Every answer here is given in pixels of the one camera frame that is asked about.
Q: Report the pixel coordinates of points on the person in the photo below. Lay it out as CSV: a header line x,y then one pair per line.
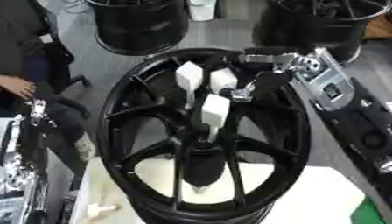
x,y
18,35

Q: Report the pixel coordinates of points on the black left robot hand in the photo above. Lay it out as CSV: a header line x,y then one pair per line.
x,y
35,137

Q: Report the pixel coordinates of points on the person's hand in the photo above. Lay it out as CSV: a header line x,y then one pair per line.
x,y
18,86

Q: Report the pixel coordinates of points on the green flat object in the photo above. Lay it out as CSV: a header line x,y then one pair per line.
x,y
370,213

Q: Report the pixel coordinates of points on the silver and black right robot arm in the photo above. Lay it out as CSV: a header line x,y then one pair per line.
x,y
357,122

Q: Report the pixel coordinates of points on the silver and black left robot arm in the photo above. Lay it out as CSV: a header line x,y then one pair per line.
x,y
20,186

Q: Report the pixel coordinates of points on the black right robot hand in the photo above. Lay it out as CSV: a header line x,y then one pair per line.
x,y
273,83

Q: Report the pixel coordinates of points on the white container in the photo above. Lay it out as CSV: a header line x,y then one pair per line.
x,y
202,10

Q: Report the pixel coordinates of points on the black spoked wheel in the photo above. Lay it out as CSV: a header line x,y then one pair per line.
x,y
153,189

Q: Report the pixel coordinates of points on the black round wheel rim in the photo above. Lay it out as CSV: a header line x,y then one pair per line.
x,y
316,26
143,27

